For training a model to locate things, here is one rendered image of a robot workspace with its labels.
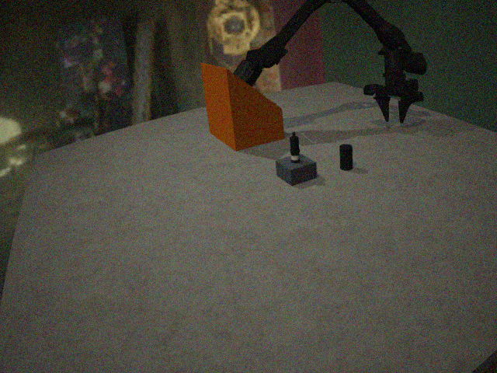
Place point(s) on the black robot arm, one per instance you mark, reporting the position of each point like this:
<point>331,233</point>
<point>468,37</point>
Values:
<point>388,34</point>

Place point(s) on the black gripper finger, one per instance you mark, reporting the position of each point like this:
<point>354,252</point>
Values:
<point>383,102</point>
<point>403,107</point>

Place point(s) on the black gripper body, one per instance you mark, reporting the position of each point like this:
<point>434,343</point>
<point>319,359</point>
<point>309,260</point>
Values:
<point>371,89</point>

